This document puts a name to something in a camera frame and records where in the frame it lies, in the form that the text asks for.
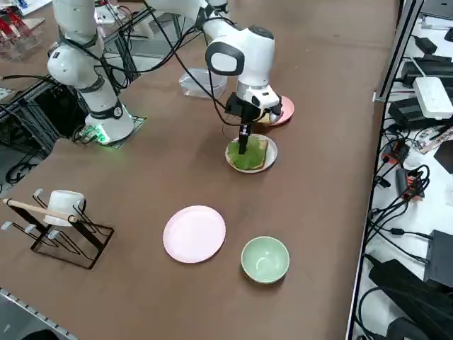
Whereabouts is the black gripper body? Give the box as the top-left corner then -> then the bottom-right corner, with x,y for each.
225,92 -> 265,125

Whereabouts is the green lettuce leaf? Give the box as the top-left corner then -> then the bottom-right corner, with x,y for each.
228,137 -> 266,169

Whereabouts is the green bowl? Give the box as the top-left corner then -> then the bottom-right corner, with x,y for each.
241,236 -> 290,284

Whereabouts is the white round plate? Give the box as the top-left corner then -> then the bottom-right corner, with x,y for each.
162,205 -> 227,264
225,134 -> 279,174

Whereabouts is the pink round plate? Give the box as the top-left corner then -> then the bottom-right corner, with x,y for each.
263,95 -> 295,127

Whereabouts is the clear plastic container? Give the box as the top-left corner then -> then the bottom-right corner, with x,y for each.
178,67 -> 228,100

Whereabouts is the white power strip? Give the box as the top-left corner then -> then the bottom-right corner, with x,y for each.
413,76 -> 453,120

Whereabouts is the circuit board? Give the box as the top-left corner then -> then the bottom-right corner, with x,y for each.
417,125 -> 453,153

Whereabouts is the white cup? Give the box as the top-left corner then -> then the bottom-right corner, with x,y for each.
43,190 -> 86,227

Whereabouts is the black box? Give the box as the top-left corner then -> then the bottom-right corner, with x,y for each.
424,229 -> 453,288

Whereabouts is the clear acrylic shelf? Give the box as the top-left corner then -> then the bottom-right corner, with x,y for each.
0,3 -> 45,61

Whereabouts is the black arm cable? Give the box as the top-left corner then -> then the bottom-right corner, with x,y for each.
141,0 -> 234,139

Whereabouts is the aluminium frame rail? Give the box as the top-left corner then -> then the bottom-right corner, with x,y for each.
374,0 -> 422,103

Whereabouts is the black wire cup rack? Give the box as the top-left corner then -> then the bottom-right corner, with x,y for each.
1,189 -> 115,270

